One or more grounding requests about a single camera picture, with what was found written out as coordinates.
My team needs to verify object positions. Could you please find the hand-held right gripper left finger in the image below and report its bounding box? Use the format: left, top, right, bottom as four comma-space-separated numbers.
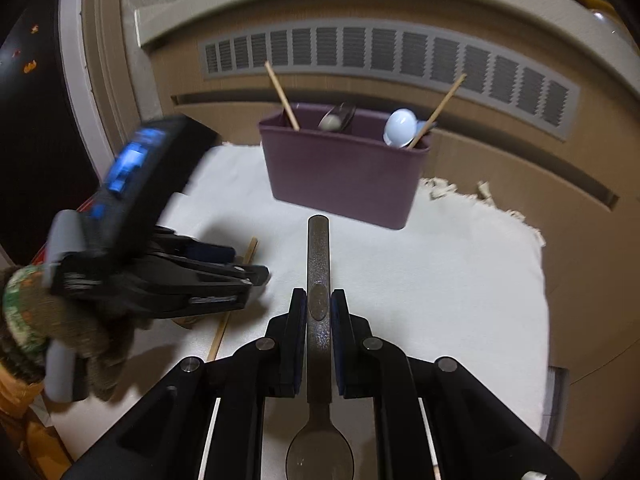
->
60, 287, 308, 480

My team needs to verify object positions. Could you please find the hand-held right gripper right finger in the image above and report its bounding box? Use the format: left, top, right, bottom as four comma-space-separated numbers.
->
330, 287, 583, 480

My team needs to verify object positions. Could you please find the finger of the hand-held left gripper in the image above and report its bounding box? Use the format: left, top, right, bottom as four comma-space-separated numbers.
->
125, 257, 271, 321
150, 227, 237, 266

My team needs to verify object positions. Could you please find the wooden chopstick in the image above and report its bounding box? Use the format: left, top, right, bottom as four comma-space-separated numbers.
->
407, 74, 467, 150
264, 61, 301, 132
207, 238, 259, 361

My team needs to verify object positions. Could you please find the large steel spoon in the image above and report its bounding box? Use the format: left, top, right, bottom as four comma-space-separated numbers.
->
285, 215, 356, 480

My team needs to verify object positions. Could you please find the purple plastic utensil holder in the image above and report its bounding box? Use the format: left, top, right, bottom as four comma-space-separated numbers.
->
258, 102, 432, 231

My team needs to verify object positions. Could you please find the white plastic spoon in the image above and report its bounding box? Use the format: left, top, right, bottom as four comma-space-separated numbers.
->
382, 108, 438, 148

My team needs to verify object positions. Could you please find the person's left hand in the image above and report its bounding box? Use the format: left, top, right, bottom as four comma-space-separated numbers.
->
0, 265, 153, 402

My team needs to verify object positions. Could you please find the white fringed cloth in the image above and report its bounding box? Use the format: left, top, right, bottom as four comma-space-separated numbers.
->
50, 142, 551, 480

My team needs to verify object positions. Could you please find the large grey vent grille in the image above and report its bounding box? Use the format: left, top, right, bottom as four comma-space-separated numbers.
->
199, 25, 582, 142

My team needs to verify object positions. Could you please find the stone kitchen counter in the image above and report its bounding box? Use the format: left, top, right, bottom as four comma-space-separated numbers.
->
134, 0, 640, 63

